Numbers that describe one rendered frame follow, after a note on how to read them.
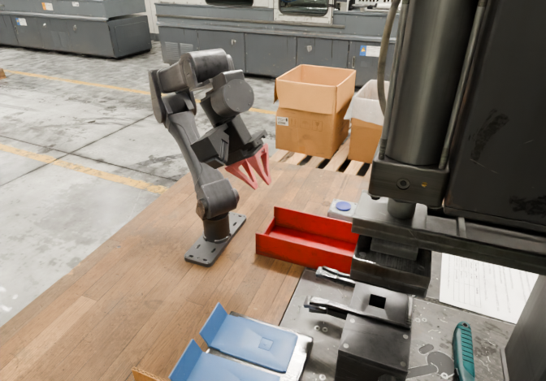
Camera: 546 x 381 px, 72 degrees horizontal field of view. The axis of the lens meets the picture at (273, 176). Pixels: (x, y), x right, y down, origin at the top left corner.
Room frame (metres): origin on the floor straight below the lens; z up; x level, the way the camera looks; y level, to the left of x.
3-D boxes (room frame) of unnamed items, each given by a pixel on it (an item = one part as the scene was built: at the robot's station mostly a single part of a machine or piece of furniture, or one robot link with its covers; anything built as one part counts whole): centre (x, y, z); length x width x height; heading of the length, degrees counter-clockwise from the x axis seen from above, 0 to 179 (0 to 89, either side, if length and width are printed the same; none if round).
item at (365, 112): (2.80, -0.93, 0.40); 0.69 x 0.60 x 0.50; 155
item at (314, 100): (3.01, -0.34, 0.43); 0.59 x 0.54 x 0.58; 155
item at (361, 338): (0.44, -0.18, 0.98); 0.20 x 0.10 x 0.01; 159
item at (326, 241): (0.69, -0.10, 0.93); 0.25 x 0.12 x 0.06; 69
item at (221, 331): (0.43, 0.04, 0.93); 0.15 x 0.07 x 0.03; 70
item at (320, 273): (0.52, -0.12, 0.98); 0.07 x 0.02 x 0.01; 69
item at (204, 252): (0.73, 0.14, 0.94); 0.20 x 0.07 x 0.08; 159
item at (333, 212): (0.83, -0.18, 0.90); 0.07 x 0.07 x 0.06; 69
